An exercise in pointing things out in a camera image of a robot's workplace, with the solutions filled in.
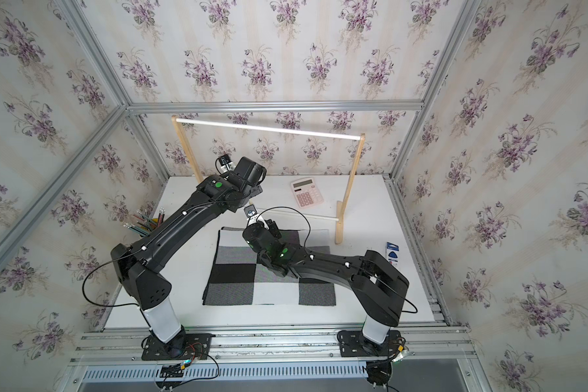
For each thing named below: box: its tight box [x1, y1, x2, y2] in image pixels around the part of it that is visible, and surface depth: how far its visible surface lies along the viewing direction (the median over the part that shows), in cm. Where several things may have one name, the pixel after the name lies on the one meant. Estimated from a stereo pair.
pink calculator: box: [290, 177, 325, 209], surface depth 113 cm
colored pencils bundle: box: [122, 206, 166, 237], surface depth 89 cm
